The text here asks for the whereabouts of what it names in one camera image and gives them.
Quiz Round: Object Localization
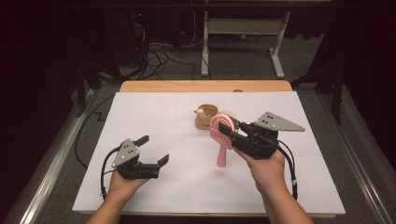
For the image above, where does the hand-held gripper cable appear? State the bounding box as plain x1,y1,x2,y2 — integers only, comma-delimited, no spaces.
276,139,299,201
99,146,123,201

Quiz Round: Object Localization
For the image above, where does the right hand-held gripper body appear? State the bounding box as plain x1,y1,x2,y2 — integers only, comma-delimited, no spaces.
232,111,306,161

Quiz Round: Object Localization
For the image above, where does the right hand-held gripper cable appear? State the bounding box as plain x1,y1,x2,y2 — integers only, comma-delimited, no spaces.
276,139,299,201

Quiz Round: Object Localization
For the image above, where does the white table cover sheet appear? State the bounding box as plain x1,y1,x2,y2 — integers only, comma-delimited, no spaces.
72,91,347,216

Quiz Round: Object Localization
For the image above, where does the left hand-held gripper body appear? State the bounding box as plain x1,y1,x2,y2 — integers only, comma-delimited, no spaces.
111,138,162,180

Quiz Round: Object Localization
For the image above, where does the black tripod stand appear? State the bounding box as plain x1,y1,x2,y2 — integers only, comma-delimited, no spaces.
290,60,345,126

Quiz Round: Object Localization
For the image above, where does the left hand-held gripper cable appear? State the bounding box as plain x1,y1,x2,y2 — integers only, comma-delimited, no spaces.
99,146,123,201

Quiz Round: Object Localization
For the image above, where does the brown hedgehog toy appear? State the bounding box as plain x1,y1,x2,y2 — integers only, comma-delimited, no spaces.
193,104,219,131

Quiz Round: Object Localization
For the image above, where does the person's right hand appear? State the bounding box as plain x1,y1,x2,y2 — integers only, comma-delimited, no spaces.
233,147,289,194

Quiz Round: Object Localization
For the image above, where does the aluminium floor rail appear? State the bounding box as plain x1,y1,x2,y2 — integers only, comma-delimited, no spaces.
316,92,396,224
3,88,96,224

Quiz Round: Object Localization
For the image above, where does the pink hairbrush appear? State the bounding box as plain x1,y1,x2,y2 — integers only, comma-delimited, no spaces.
208,110,241,168

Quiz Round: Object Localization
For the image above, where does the bundle of floor cables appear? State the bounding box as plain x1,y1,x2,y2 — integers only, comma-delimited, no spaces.
118,12,206,81

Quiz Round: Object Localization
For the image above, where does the white metal stand frame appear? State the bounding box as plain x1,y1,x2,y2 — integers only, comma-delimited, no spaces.
200,10,291,80

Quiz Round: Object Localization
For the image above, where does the wooden table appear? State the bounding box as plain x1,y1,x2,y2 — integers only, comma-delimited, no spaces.
79,79,338,219

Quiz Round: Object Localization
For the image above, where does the person's left hand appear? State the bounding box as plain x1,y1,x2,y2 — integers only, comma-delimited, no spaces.
106,170,150,201

